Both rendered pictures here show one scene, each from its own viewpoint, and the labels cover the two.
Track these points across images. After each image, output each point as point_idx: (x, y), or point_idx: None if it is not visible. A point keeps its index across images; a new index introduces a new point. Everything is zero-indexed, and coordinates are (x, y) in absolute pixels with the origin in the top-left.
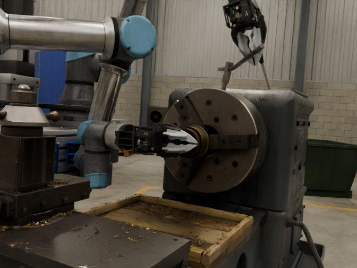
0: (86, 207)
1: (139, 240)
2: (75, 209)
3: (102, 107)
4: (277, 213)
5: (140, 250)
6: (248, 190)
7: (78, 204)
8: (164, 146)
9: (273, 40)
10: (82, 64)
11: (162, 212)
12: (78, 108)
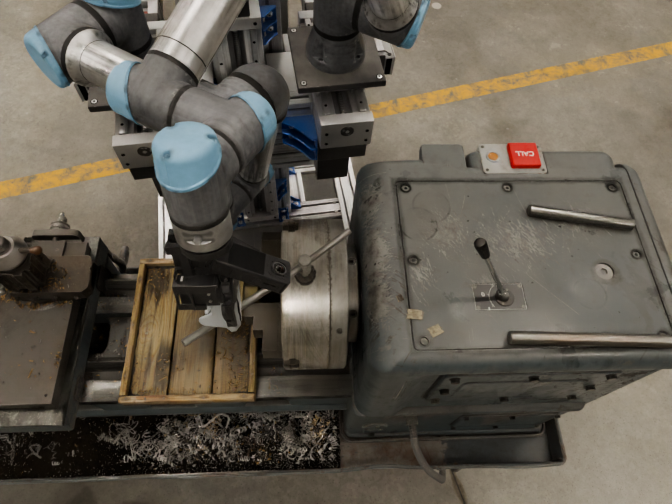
0: (629, 14)
1: (34, 376)
2: (604, 12)
3: None
4: (353, 407)
5: (17, 386)
6: (353, 359)
7: (625, 1)
8: None
9: None
10: (323, 7)
11: None
12: (296, 82)
